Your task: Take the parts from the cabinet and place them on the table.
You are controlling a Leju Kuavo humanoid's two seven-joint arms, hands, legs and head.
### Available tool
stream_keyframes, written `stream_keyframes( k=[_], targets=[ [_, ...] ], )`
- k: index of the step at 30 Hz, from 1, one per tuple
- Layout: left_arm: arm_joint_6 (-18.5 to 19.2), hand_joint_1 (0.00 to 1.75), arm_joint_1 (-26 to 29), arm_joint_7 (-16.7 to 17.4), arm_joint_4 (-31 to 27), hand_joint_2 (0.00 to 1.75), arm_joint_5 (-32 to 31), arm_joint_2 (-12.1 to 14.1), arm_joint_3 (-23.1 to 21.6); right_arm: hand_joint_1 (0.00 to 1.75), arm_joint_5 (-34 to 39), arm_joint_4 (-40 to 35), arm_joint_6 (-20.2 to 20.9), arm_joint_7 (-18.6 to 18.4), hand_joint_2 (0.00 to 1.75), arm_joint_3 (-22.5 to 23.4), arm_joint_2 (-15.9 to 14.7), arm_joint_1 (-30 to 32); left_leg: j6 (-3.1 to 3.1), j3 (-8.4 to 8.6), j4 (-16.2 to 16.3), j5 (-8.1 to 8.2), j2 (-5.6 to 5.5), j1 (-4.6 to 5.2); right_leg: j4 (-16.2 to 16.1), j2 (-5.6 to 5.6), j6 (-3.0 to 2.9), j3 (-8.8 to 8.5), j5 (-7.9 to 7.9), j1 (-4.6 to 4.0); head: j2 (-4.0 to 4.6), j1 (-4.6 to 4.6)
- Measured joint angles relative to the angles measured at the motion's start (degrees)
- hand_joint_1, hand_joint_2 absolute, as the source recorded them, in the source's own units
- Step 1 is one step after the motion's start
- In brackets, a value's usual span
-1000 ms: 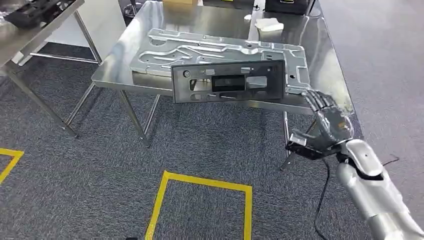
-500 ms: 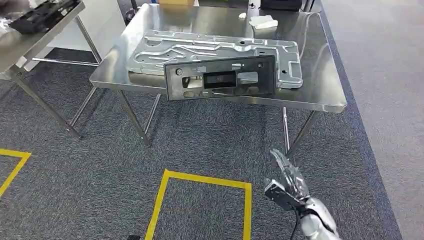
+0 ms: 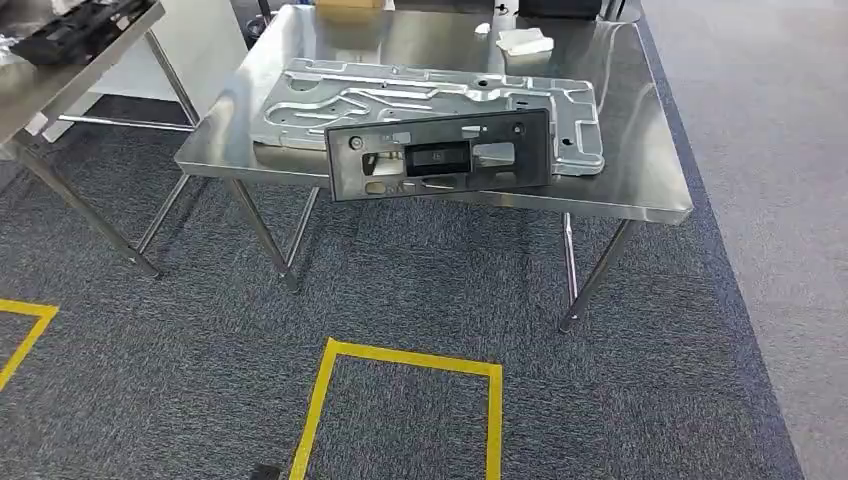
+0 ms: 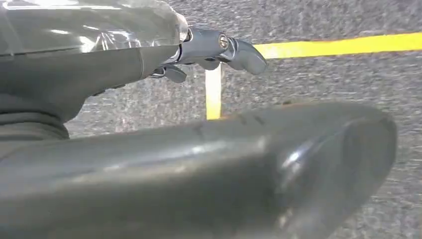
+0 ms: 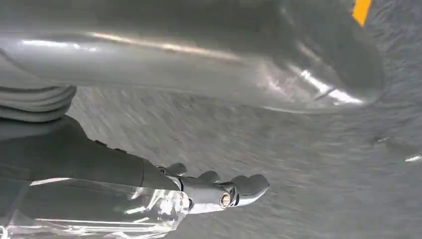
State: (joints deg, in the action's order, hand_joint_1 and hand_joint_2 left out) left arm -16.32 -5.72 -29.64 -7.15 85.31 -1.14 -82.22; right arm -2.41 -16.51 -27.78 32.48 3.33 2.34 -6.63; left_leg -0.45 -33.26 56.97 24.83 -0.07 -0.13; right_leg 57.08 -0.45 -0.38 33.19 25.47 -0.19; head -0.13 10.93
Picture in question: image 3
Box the black plastic panel with cutouts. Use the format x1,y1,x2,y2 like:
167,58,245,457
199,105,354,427
323,107,554,203

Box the stamped metal sheet part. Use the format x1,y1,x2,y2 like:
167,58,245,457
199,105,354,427
250,57,606,178

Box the large steel table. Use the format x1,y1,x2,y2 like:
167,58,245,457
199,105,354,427
174,3,695,335

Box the black box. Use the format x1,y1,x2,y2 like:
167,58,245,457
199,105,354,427
517,0,603,20

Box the white cabinet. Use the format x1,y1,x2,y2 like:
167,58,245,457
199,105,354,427
42,0,250,144

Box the black plastic trim parts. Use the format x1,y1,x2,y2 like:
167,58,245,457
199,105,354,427
9,0,150,66

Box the steel side table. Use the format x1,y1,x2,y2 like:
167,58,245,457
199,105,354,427
0,0,200,280

